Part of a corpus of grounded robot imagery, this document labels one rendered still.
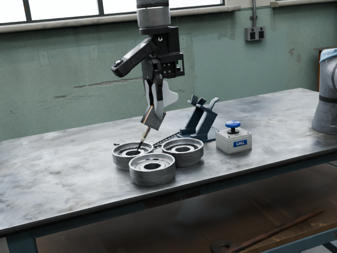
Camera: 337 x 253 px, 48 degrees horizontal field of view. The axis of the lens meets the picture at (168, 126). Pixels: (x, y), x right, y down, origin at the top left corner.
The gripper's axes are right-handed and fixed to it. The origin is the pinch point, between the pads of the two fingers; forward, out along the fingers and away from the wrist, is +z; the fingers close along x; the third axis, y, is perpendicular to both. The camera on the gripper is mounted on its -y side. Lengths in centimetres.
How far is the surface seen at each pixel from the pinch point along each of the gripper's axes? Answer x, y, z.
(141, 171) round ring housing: -11.0, -8.3, 9.2
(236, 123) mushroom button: -3.6, 20.7, 5.8
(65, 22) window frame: 151, 5, -21
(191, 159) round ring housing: -7.0, 5.5, 11.1
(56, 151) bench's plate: 25.7, -22.2, 12.9
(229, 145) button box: -5.4, 17.4, 10.7
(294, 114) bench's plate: 13, 54, 13
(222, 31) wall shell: 154, 112, -5
